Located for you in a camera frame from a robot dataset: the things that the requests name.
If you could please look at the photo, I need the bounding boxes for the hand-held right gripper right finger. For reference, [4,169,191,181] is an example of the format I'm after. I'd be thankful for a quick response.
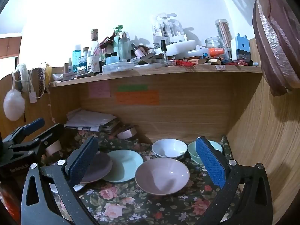
[195,136,273,225]

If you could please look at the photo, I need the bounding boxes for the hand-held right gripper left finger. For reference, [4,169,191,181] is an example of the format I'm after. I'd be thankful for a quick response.
[21,135,100,225]

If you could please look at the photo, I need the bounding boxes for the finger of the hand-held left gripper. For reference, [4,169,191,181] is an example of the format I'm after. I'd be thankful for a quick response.
[3,118,45,146]
[9,123,67,155]

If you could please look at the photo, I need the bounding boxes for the mauve plate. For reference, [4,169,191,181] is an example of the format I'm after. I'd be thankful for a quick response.
[78,151,113,184]

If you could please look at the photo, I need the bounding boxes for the pale green bowl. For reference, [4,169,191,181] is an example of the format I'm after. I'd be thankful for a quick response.
[187,140,223,166]

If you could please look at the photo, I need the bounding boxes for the pale green plate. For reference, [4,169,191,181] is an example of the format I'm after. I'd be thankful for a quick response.
[102,149,144,183]

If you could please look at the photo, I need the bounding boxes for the white bowl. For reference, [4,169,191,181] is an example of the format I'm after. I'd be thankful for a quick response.
[151,139,187,160]

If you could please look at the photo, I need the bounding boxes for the mauve bowl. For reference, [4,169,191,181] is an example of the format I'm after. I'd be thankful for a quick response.
[135,157,190,196]

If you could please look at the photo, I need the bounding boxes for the white plate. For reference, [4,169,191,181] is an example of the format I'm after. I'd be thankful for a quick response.
[49,181,87,194]

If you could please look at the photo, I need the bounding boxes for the white fluffy pompom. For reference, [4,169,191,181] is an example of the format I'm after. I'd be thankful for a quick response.
[3,90,25,122]

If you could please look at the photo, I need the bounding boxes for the stack of white papers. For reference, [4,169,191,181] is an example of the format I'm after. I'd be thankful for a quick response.
[64,109,118,132]

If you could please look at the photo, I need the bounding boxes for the dark booklet stack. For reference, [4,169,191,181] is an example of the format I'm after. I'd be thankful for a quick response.
[101,118,123,134]

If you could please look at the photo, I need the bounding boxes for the patterned brown headband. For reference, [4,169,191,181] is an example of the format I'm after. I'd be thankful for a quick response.
[30,67,47,97]

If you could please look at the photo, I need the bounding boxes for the pink tape roll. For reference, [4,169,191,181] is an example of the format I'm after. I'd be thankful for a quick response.
[116,125,137,139]

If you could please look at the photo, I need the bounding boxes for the white fluffy headband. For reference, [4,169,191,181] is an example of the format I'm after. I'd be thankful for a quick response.
[15,63,31,92]

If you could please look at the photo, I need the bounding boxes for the pink sticky note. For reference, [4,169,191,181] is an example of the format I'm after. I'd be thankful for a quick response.
[88,82,111,98]

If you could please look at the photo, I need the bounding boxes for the dark floral cloth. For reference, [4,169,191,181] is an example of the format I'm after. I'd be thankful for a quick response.
[40,129,242,225]

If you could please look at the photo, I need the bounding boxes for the blue liquid bottle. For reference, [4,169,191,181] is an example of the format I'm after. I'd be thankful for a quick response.
[72,44,82,73]

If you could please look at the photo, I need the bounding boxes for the clear bottle with illustrated label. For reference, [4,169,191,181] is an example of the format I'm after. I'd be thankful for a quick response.
[87,29,100,74]

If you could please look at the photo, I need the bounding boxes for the coloured sticky notes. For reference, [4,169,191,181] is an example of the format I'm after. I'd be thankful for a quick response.
[115,90,160,105]

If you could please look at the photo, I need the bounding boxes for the white plastic box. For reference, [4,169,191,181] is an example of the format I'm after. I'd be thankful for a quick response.
[102,62,136,74]

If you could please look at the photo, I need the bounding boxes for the bundle of red sticks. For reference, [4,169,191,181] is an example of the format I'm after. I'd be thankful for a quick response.
[176,60,198,72]

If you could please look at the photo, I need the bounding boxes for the orange and white tube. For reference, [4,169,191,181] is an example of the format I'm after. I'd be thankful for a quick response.
[187,45,225,58]

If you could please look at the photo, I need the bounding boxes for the green pump bottle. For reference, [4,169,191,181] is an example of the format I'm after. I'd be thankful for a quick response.
[113,25,125,59]

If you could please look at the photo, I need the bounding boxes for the clear bottle with silver cap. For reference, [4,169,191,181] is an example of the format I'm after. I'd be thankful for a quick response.
[118,33,131,60]

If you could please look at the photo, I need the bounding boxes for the blue pencil sharpener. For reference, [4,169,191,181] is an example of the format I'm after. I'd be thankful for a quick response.
[231,33,252,60]

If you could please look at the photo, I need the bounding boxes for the glass jar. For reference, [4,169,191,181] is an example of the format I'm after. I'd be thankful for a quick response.
[205,36,227,52]

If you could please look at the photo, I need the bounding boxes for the white cardboard box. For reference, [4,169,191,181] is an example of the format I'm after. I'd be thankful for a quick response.
[152,40,197,57]

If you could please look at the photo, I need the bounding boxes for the nail polish bottle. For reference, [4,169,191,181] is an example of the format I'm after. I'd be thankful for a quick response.
[160,40,168,60]

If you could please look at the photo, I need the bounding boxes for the doll head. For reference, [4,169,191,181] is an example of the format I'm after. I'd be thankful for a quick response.
[137,45,150,57]

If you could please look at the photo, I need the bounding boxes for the clear pencil tube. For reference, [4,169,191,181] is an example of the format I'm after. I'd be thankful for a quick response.
[215,19,232,59]

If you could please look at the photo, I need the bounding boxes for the clear brush blister packs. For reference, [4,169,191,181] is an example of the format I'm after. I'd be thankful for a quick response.
[153,13,186,44]

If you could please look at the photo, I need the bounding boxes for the white tag on cord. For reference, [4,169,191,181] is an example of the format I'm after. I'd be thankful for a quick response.
[28,82,38,104]

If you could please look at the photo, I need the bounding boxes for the brown wall cabinet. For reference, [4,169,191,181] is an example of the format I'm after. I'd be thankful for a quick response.
[0,34,23,58]

